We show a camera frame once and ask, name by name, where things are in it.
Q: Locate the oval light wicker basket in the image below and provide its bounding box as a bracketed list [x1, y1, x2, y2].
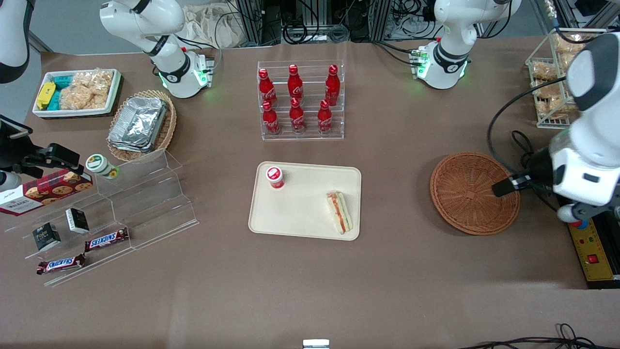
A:
[106, 89, 178, 162]

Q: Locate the black machine with yellow panel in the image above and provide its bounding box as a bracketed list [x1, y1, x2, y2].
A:
[557, 213, 620, 290]

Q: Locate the Snickers chocolate bar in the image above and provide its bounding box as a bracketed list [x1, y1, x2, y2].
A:
[84, 227, 130, 253]
[36, 253, 87, 276]

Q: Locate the small red yogurt cup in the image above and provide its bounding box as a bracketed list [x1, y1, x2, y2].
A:
[265, 166, 285, 190]

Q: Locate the clear bag of fried snacks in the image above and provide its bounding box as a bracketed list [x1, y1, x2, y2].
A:
[554, 33, 585, 53]
[531, 81, 579, 118]
[530, 61, 558, 81]

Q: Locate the grey coiled cable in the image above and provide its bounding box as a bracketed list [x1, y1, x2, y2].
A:
[314, 23, 350, 43]

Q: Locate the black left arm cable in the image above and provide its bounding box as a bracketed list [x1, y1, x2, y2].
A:
[486, 75, 570, 180]

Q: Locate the beige plastic serving tray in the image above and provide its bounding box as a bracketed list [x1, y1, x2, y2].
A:
[248, 161, 362, 241]

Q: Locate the red cola bottle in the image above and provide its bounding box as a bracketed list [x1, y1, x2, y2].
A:
[262, 100, 281, 136]
[287, 64, 304, 103]
[258, 68, 278, 108]
[325, 64, 340, 107]
[289, 97, 307, 134]
[317, 99, 333, 135]

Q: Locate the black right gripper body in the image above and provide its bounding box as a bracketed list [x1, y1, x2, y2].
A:
[0, 143, 50, 179]

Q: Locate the white rectangular plastic bin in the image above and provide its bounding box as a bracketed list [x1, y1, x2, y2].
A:
[32, 68, 122, 119]

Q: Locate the clear acrylic stepped stand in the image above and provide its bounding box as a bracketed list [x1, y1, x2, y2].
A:
[4, 149, 200, 288]

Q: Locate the red tartan cookie box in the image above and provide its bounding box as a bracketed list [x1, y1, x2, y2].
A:
[0, 169, 94, 217]

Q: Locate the green lidded yogurt jar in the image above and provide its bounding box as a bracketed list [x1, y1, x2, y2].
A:
[85, 153, 120, 180]

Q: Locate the triangular sandwich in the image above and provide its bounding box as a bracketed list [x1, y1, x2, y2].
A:
[325, 190, 354, 236]

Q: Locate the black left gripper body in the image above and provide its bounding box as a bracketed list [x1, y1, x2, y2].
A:
[525, 147, 556, 194]

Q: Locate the round brown wicker basket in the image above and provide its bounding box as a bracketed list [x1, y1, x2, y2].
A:
[430, 152, 521, 236]

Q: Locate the white wire rack basket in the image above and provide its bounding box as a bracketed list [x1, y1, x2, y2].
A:
[526, 28, 608, 130]

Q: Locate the beige cloth bag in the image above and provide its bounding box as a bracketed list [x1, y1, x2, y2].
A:
[183, 4, 246, 49]

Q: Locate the yellow snack packet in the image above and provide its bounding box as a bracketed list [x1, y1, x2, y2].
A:
[36, 81, 57, 111]

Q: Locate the aluminium frame post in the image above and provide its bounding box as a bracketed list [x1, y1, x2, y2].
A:
[370, 0, 394, 42]
[236, 0, 265, 47]

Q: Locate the clear bag of rice crackers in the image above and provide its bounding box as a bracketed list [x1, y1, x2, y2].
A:
[59, 68, 113, 111]

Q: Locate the black coiled cable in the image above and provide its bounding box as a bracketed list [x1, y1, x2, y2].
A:
[282, 20, 309, 45]

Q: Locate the black power cable with plug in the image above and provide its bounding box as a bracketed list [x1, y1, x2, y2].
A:
[511, 129, 558, 214]

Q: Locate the black floor cable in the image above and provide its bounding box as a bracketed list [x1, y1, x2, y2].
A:
[459, 323, 620, 349]

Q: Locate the clear acrylic bottle rack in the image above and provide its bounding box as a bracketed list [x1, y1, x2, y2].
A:
[257, 60, 345, 142]

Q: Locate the aluminium foil container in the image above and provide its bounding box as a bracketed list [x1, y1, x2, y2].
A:
[107, 95, 168, 154]

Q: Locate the small black box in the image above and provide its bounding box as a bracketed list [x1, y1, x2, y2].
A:
[65, 207, 91, 235]
[32, 222, 62, 252]

